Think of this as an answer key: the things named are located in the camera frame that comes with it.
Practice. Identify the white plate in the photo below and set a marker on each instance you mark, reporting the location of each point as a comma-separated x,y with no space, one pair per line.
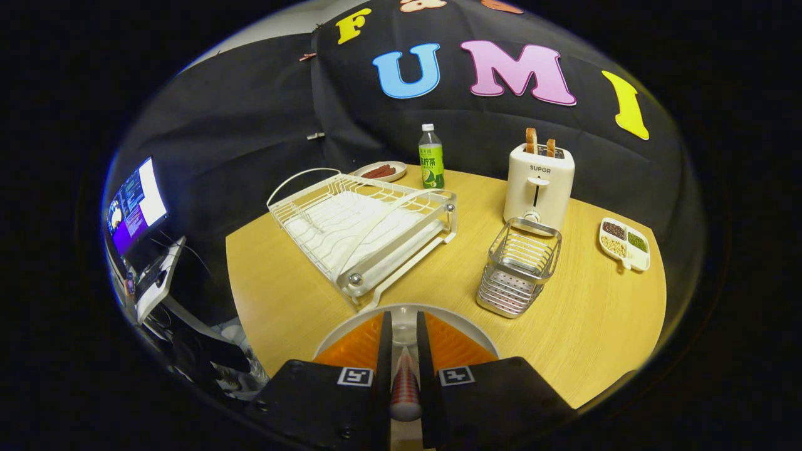
338,333

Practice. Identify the pile of yellow beans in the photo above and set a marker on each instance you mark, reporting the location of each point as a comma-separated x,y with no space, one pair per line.
613,247

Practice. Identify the red sausage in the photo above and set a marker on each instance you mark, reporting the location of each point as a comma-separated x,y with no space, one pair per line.
385,168
374,173

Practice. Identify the pile of green beans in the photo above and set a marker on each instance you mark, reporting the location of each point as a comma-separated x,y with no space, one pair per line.
638,242

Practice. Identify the white toaster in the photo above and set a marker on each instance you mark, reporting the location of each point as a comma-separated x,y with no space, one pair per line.
554,188

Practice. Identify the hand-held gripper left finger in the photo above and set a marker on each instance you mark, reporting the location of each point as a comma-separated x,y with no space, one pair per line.
313,401

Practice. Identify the small beige plate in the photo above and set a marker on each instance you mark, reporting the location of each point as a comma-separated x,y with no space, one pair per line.
398,169

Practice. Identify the pile of dark red beans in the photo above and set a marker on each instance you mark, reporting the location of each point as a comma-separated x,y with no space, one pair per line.
614,230

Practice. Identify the toast slice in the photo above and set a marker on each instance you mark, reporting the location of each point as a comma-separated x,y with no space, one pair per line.
551,148
531,141

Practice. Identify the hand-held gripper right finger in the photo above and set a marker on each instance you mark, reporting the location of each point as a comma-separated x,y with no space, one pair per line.
501,401

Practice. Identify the green label drink bottle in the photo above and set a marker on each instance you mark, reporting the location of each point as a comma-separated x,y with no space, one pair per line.
431,164

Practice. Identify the black backdrop cloth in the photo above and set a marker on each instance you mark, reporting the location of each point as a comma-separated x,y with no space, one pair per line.
250,113

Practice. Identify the white divided snack tray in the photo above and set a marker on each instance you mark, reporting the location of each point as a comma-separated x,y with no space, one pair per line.
638,260

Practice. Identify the computer monitor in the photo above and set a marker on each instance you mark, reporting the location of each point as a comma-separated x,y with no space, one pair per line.
138,203

